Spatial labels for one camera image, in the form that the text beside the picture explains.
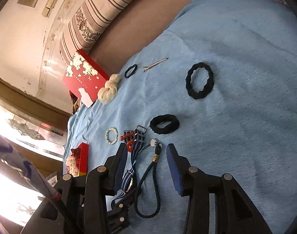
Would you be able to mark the silver hair clip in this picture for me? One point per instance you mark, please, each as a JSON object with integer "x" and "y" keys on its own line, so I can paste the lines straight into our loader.
{"x": 146, "y": 68}

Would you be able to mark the blue towel cloth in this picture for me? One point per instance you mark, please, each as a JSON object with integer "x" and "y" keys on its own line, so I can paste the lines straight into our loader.
{"x": 231, "y": 81}

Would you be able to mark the red tray box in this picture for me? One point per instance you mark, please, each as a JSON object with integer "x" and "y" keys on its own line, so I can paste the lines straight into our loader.
{"x": 77, "y": 163}

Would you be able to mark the white dotted scrunchie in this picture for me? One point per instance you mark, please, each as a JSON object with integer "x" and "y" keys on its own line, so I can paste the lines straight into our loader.
{"x": 71, "y": 167}

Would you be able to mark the black and red clothes pile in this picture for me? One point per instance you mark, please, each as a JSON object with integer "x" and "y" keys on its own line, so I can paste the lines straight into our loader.
{"x": 74, "y": 98}

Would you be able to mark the cream knitted scrunchie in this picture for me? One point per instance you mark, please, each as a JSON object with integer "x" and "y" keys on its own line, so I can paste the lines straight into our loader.
{"x": 107, "y": 93}

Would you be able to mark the red floral box lid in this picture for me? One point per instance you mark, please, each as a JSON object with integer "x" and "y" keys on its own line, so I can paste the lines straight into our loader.
{"x": 84, "y": 78}

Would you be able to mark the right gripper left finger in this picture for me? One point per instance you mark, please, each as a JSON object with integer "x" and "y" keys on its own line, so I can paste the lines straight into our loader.
{"x": 63, "y": 216}

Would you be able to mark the thick black scrunchie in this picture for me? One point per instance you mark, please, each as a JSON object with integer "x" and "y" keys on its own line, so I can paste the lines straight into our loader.
{"x": 164, "y": 124}

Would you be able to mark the striped floral bolster pillow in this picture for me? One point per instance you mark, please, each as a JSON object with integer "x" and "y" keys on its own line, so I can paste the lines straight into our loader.
{"x": 87, "y": 24}

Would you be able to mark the blue striped strap watch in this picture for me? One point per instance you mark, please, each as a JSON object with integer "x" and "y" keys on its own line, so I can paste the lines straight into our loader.
{"x": 134, "y": 140}

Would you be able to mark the red white checkered scrunchie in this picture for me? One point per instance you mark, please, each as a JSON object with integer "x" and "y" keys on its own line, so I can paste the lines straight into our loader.
{"x": 78, "y": 154}

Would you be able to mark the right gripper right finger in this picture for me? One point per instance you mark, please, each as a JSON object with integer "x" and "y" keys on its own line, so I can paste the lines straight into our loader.
{"x": 234, "y": 210}

